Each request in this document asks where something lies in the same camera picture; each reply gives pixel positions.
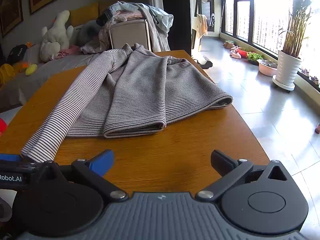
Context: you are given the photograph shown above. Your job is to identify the striped shirt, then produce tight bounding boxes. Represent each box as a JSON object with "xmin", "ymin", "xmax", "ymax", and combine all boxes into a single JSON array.
[{"xmin": 21, "ymin": 43, "xmax": 234, "ymax": 163}]

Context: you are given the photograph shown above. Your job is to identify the yellow cushion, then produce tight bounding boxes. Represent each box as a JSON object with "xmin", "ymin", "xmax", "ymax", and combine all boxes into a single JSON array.
[
  {"xmin": 98, "ymin": 2, "xmax": 112, "ymax": 16},
  {"xmin": 69, "ymin": 3, "xmax": 100, "ymax": 27}
]

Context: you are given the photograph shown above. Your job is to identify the pink cloth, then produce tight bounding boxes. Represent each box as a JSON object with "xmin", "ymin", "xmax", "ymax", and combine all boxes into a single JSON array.
[{"xmin": 53, "ymin": 44, "xmax": 82, "ymax": 60}]

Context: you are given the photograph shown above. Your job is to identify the grey soft bundle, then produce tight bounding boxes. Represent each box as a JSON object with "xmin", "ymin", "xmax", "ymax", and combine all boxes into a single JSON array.
[{"xmin": 74, "ymin": 20, "xmax": 101, "ymax": 48}]

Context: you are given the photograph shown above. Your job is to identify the yellow-green soft toy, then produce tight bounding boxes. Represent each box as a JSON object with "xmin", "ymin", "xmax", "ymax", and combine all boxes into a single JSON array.
[{"xmin": 25, "ymin": 64, "xmax": 38, "ymax": 76}]

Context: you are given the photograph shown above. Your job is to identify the pink basin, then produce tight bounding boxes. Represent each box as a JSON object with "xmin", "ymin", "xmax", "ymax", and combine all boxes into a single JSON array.
[{"xmin": 257, "ymin": 59, "xmax": 278, "ymax": 77}]

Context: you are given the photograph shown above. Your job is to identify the yellow and orange plush toy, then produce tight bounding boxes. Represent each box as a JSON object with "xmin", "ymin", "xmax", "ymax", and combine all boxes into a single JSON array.
[{"xmin": 0, "ymin": 61, "xmax": 28, "ymax": 86}]

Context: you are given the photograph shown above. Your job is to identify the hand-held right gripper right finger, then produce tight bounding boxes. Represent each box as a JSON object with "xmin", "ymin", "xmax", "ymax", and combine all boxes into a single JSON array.
[{"xmin": 195, "ymin": 149, "xmax": 295, "ymax": 202}]

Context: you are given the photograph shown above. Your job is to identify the sofa with grey cover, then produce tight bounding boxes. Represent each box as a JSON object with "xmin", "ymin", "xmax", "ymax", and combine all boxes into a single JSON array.
[{"xmin": 0, "ymin": 2, "xmax": 152, "ymax": 113}]

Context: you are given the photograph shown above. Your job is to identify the black slipper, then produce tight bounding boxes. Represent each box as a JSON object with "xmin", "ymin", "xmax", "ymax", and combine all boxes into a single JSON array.
[{"xmin": 194, "ymin": 54, "xmax": 213, "ymax": 69}]

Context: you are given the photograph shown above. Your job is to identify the white plush toy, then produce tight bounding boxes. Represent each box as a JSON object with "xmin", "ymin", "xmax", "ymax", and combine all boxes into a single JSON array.
[{"xmin": 40, "ymin": 10, "xmax": 74, "ymax": 63}]

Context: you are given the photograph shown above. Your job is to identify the black cap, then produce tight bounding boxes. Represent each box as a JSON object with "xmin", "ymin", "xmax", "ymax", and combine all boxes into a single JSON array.
[{"xmin": 7, "ymin": 44, "xmax": 28, "ymax": 65}]

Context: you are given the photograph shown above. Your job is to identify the pink slippers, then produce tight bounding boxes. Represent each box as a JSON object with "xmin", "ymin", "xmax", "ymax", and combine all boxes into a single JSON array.
[{"xmin": 229, "ymin": 46, "xmax": 242, "ymax": 60}]

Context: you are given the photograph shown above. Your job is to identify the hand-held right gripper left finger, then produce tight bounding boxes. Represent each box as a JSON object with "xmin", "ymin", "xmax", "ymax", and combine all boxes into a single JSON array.
[{"xmin": 47, "ymin": 149, "xmax": 129, "ymax": 202}]

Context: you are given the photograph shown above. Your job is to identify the pile of clothes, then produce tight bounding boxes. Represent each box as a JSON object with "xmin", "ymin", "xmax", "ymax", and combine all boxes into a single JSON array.
[{"xmin": 81, "ymin": 1, "xmax": 174, "ymax": 54}]

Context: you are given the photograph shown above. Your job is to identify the tray of green plants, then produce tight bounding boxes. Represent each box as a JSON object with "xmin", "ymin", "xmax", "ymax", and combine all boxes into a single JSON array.
[{"xmin": 246, "ymin": 51, "xmax": 264, "ymax": 66}]

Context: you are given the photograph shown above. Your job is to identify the potted palm in white pot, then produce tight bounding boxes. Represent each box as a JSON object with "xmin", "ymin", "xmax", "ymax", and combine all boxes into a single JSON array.
[{"xmin": 272, "ymin": 0, "xmax": 320, "ymax": 91}]

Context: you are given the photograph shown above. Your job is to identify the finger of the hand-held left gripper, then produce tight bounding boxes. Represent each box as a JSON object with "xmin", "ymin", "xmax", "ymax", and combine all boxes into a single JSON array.
[{"xmin": 0, "ymin": 153, "xmax": 40, "ymax": 172}]

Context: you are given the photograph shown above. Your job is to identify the hanging beige garment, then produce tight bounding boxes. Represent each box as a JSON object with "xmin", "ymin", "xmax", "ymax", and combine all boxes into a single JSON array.
[{"xmin": 196, "ymin": 13, "xmax": 209, "ymax": 37}]

